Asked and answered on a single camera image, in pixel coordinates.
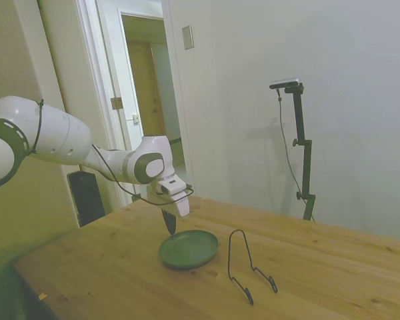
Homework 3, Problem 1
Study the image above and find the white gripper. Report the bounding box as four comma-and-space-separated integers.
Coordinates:
145, 185, 191, 235

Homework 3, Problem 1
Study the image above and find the green round plate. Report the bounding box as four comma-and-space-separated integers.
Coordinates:
158, 229, 220, 271

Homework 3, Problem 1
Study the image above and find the black rectangular box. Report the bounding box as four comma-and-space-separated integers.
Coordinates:
67, 170, 107, 229

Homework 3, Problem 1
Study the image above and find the brown wooden door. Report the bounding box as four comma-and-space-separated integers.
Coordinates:
129, 41, 167, 138

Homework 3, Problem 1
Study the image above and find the black wire plate stand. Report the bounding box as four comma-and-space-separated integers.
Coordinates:
227, 229, 279, 306

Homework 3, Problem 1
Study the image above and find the white door frame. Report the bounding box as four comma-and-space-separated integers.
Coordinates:
75, 0, 196, 215

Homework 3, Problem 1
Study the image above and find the black camera stand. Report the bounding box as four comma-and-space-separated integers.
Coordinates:
284, 83, 318, 222

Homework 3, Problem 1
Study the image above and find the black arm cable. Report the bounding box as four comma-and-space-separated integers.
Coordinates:
31, 99, 195, 206

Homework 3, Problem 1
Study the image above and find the grey stereo camera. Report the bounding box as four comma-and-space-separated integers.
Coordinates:
269, 77, 303, 91

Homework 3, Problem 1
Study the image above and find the beige wall switch plate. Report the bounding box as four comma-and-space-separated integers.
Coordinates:
181, 24, 195, 51

